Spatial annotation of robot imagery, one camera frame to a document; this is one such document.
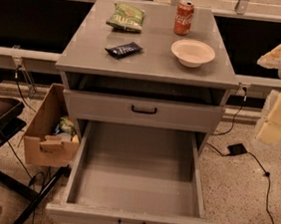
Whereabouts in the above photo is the grey drawer cabinet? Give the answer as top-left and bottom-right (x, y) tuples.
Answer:
(55, 0), (238, 148)

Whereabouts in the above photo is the white paper bowl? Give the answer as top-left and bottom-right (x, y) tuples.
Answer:
(171, 39), (216, 68)

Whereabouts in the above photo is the grey top drawer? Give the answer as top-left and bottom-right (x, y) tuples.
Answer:
(64, 90), (225, 133)

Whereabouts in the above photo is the red cola can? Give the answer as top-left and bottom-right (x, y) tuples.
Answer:
(174, 2), (194, 36)

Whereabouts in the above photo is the black folding stand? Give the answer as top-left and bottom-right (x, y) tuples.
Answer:
(0, 98), (70, 224)

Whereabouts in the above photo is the cardboard box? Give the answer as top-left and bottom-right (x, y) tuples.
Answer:
(23, 84), (79, 167)

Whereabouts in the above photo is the dark blue snack bar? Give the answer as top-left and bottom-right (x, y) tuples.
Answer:
(105, 42), (143, 59)

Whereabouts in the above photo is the black cable left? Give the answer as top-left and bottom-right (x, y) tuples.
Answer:
(9, 64), (42, 114)

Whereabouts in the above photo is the black floor cable right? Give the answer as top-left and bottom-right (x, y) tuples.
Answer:
(198, 142), (281, 224)

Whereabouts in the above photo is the black power adapter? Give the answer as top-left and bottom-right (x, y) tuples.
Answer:
(228, 143), (247, 156)

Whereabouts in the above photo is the green snack bag in box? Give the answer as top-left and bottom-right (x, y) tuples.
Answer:
(54, 116), (76, 136)

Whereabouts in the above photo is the grey drawer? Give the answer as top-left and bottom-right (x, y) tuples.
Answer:
(46, 121), (216, 224)
(64, 90), (225, 133)

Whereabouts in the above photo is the green chip bag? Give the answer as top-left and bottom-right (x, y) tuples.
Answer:
(106, 2), (144, 33)

